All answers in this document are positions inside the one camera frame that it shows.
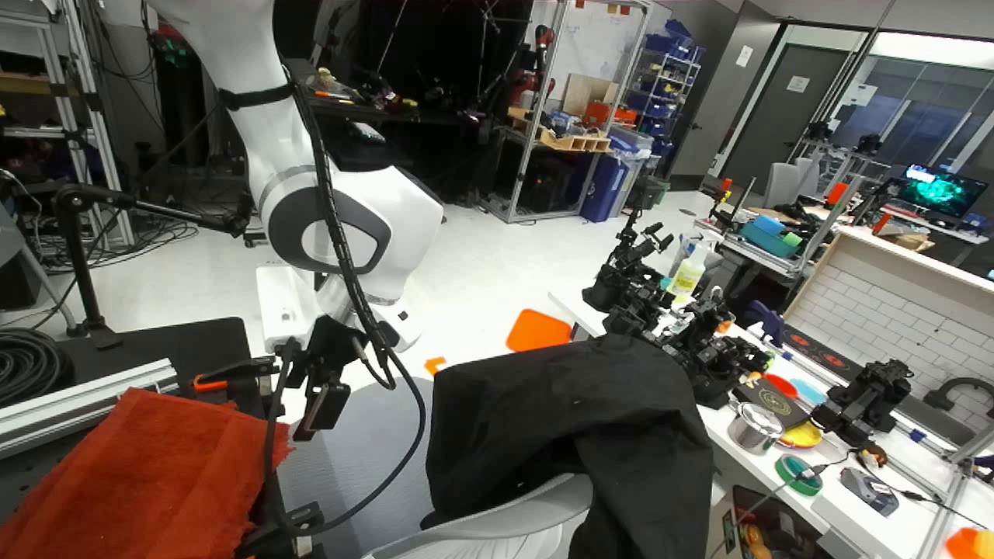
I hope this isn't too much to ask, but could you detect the green tape roll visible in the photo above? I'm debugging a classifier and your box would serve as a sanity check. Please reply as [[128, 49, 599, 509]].
[[772, 458, 822, 498]]

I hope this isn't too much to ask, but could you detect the black bag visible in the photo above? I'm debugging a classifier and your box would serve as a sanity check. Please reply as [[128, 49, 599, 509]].
[[423, 334, 715, 559]]

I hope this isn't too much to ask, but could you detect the black camera gear pile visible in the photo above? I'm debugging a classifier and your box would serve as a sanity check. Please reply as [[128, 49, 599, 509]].
[[580, 215, 766, 409]]

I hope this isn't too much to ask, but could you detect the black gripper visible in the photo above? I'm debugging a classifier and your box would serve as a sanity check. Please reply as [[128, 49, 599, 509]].
[[275, 316, 364, 442]]

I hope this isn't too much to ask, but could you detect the white pegboard panel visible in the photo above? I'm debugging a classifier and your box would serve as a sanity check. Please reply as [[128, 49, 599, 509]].
[[784, 226, 994, 390]]

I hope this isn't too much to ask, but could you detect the aluminium extrusion rail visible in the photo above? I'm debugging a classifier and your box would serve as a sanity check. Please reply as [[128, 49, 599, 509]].
[[0, 361, 176, 458]]

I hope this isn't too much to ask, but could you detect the orange plastic lid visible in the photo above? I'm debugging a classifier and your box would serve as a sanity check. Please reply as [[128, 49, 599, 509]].
[[507, 307, 572, 355]]

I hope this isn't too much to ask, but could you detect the grey mesh office chair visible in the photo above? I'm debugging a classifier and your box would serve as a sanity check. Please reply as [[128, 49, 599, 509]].
[[278, 379, 594, 559]]

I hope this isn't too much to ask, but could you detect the orange towel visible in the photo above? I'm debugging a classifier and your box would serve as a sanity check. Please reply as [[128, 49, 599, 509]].
[[0, 390, 289, 559]]

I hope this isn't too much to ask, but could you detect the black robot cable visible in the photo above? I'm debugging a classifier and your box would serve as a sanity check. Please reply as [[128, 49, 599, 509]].
[[269, 58, 428, 539]]

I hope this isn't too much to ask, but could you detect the white work table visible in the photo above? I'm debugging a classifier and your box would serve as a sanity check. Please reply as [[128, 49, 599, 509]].
[[547, 231, 994, 559]]

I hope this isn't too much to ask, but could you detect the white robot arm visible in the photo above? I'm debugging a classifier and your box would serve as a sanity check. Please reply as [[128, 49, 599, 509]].
[[149, 0, 445, 361]]

